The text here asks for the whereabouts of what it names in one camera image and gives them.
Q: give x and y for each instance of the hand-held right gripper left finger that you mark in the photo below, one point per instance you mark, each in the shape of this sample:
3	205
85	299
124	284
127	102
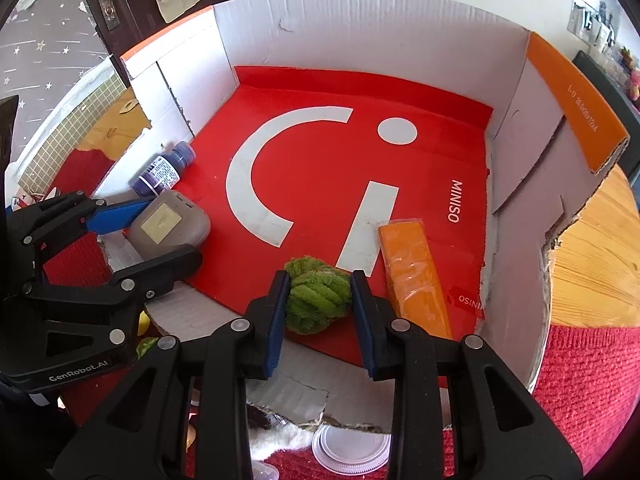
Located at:
277	320

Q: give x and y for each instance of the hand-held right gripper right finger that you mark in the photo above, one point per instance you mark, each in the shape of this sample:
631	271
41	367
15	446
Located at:
362	325

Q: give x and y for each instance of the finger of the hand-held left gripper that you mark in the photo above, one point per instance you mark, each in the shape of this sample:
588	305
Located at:
117	215
160	267

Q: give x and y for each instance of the green yarn ball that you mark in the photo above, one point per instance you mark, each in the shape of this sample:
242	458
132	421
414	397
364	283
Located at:
146	347
317	295

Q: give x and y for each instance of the grey zip case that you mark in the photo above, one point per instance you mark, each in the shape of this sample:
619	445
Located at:
190	225

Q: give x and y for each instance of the yellow round cup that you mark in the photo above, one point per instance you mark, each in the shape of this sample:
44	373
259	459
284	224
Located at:
143	322

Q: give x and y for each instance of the clear round plastic lid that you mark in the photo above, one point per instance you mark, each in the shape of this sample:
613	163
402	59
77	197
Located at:
350	447

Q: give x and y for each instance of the small clear plastic box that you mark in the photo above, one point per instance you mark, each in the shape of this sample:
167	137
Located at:
265	471

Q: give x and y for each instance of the orange and white cardboard box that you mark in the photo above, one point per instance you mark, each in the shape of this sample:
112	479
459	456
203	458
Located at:
350	30

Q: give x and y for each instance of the purple bottle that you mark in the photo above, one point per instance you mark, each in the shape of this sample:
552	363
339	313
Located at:
162	172

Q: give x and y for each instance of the orange carrot toy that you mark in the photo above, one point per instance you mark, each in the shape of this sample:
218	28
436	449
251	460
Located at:
410	270

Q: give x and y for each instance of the small wooden tag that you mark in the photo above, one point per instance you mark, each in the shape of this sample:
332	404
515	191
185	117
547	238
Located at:
128	107

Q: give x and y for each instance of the red liner with white print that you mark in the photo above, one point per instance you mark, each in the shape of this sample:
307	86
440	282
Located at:
425	185

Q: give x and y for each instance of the grey star-print curtain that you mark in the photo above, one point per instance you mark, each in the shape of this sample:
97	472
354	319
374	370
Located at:
50	45

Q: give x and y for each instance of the dark brown door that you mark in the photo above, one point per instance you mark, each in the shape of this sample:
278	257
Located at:
142	30

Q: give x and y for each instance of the red knit mat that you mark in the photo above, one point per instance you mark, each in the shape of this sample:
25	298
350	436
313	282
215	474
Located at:
585	385

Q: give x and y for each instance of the table with blue cloth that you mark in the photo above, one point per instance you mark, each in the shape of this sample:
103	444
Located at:
600	75

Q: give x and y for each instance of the cluster of bottles and toiletries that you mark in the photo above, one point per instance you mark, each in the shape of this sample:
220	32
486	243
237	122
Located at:
631	75

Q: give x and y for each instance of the wall mirror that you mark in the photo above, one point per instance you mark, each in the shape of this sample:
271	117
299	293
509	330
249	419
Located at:
595	15

